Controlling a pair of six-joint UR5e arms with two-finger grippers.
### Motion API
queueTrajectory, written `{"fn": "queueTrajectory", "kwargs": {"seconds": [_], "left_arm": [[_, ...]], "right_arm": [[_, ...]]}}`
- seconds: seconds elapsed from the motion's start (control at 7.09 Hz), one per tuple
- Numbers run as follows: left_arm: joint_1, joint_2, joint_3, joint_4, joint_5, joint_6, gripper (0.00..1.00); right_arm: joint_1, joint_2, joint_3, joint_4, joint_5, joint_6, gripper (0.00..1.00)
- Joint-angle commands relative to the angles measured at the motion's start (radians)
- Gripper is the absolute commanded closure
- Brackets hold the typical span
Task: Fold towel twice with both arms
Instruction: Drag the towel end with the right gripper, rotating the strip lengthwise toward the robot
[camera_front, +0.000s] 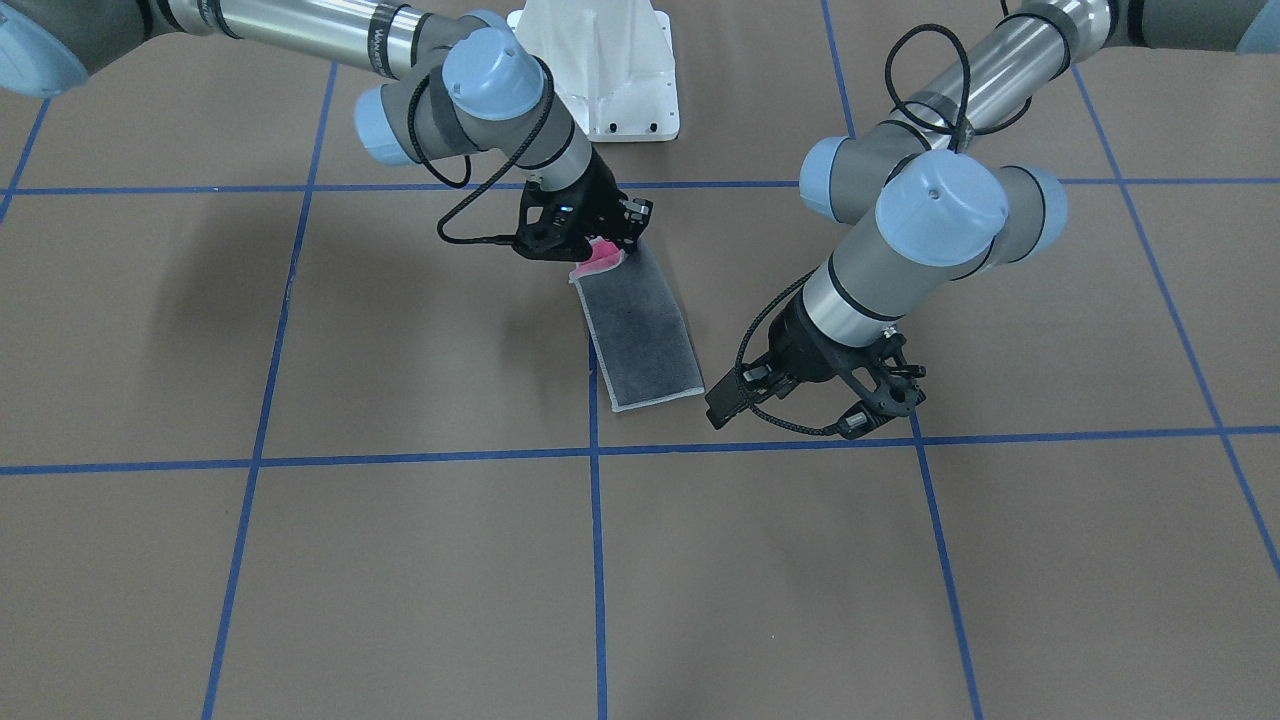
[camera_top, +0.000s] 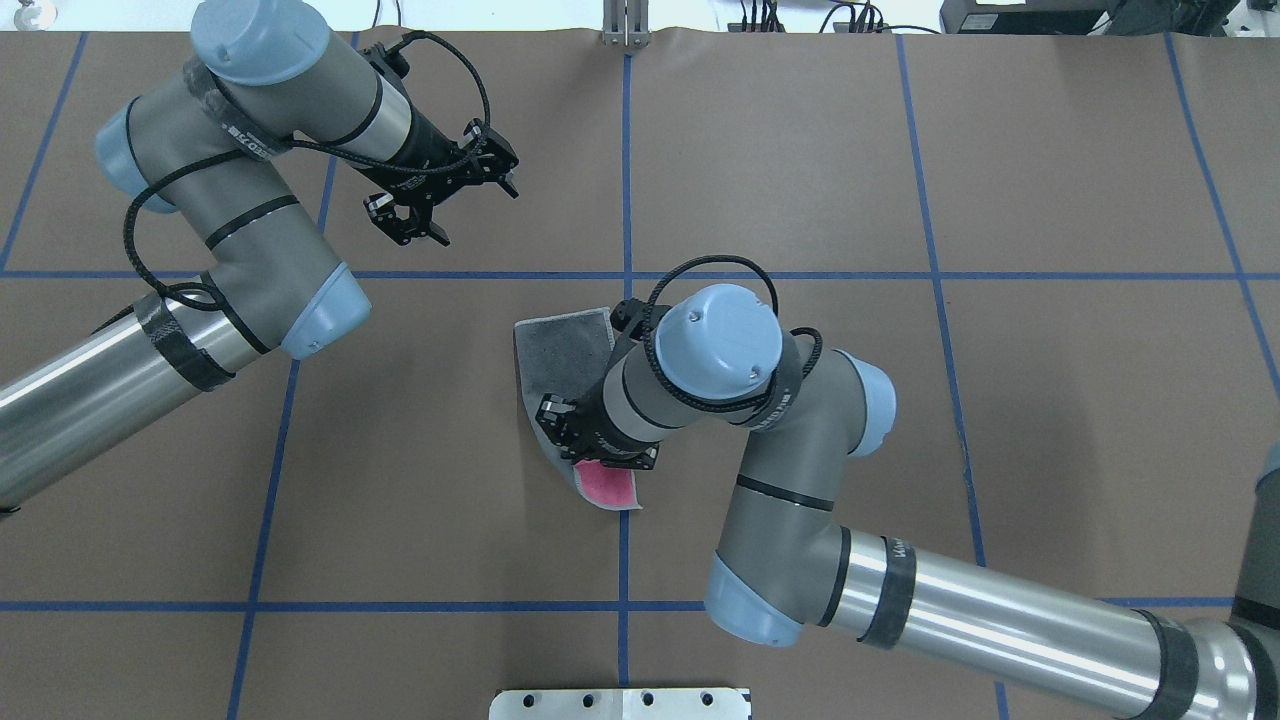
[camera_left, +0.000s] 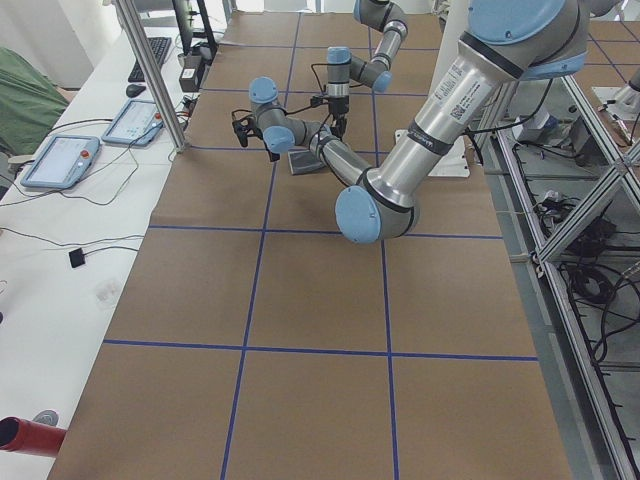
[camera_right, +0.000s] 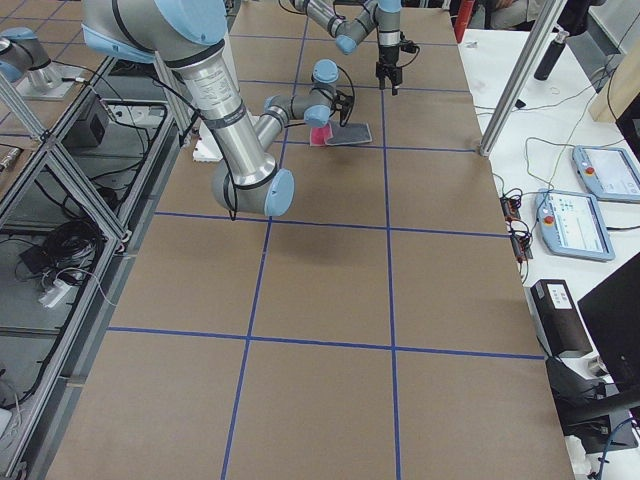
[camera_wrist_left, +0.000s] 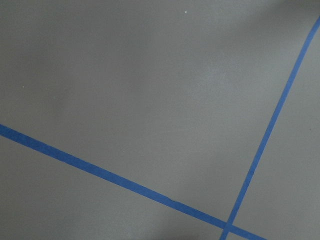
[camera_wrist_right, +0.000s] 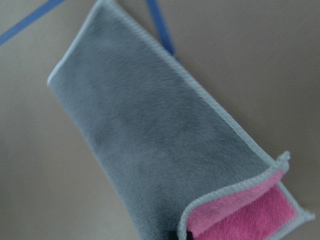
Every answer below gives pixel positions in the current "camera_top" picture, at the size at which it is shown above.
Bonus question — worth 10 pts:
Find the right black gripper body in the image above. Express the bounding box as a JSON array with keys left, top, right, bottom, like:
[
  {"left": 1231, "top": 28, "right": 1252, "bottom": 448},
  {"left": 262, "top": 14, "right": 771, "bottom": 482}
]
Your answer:
[{"left": 538, "top": 389, "right": 660, "bottom": 471}]

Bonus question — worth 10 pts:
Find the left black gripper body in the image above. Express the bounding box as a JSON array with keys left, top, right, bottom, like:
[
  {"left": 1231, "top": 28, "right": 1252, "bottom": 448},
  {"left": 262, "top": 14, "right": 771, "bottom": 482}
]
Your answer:
[{"left": 385, "top": 118, "right": 468, "bottom": 204}]

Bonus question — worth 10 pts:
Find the pink and grey towel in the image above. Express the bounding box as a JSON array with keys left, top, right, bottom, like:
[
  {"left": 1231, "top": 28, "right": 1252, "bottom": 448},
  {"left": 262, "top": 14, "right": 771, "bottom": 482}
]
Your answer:
[{"left": 513, "top": 306, "right": 643, "bottom": 512}]

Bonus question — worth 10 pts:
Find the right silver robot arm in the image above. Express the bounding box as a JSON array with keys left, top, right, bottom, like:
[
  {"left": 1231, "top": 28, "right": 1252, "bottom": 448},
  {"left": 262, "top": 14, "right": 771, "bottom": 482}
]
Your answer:
[{"left": 513, "top": 283, "right": 1277, "bottom": 719}]

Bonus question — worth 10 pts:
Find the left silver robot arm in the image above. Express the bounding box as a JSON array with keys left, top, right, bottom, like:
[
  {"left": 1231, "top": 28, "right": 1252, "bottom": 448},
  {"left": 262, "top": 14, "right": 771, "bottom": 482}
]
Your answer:
[{"left": 3, "top": 1, "right": 518, "bottom": 518}]

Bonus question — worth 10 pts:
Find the black electronics box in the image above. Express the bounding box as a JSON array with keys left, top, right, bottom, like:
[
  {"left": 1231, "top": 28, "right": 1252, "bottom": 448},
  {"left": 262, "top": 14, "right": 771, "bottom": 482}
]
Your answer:
[{"left": 938, "top": 1, "right": 1108, "bottom": 36}]

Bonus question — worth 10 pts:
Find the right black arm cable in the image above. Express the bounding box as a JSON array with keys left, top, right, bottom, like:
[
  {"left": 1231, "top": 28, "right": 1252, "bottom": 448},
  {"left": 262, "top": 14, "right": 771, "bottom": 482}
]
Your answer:
[{"left": 645, "top": 255, "right": 824, "bottom": 413}]

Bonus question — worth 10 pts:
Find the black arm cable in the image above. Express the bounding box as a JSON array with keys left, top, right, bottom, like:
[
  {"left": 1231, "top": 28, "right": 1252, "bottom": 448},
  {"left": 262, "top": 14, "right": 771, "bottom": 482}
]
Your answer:
[
  {"left": 123, "top": 29, "right": 493, "bottom": 313},
  {"left": 645, "top": 255, "right": 824, "bottom": 413}
]

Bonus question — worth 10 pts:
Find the aluminium frame post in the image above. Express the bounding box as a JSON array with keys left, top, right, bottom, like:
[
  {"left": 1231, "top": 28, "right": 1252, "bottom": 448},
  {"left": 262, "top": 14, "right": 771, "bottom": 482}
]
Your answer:
[{"left": 600, "top": 0, "right": 652, "bottom": 50}]

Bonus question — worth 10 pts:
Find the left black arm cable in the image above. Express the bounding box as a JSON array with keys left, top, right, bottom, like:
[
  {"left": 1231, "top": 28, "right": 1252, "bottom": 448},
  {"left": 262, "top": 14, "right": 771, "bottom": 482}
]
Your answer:
[{"left": 123, "top": 29, "right": 493, "bottom": 313}]

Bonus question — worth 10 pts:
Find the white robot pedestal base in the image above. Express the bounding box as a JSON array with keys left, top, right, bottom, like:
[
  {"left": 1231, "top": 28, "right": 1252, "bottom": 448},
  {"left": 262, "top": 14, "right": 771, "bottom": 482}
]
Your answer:
[{"left": 488, "top": 687, "right": 754, "bottom": 719}]

